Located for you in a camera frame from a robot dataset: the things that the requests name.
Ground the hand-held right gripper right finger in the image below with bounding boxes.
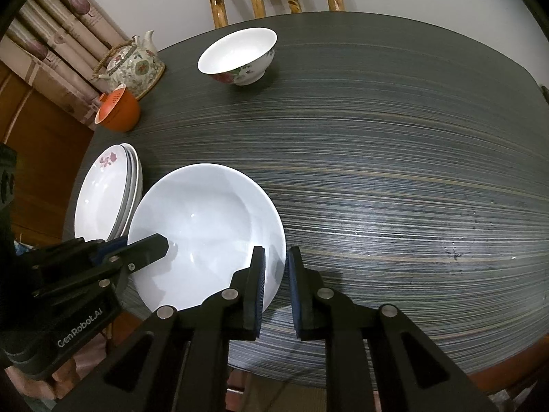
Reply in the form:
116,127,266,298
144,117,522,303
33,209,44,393
287,247,498,412

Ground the large white bowl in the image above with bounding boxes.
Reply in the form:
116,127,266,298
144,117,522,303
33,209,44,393
127,163,287,313

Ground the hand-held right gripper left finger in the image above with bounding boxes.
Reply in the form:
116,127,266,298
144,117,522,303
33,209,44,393
54,245,266,412

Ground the small white floral bowl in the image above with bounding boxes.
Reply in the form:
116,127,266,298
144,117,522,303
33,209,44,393
197,27,278,87

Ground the orange strainer cup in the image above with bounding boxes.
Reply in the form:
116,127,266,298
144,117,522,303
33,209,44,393
94,83,141,133

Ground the person's pink clothing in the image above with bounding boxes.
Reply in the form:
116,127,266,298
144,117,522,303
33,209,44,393
51,330,113,400

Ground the patterned beige curtain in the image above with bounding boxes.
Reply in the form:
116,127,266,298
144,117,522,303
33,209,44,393
0,0,131,131

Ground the floral ceramic teapot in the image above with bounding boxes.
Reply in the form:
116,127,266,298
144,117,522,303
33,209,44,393
90,30,166,100

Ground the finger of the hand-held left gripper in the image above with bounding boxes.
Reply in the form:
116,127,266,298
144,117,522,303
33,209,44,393
98,233,169,293
26,237,129,269

